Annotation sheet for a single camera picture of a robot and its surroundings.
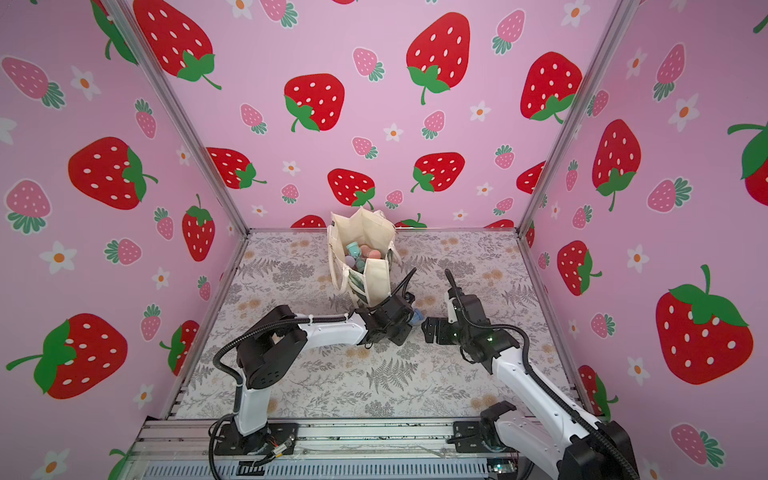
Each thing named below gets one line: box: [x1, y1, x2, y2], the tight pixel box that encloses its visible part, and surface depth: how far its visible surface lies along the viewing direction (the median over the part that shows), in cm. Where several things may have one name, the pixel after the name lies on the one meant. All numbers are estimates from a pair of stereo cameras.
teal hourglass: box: [346, 241, 361, 259], surface depth 97 cm
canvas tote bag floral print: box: [327, 207, 402, 307], surface depth 93 cm
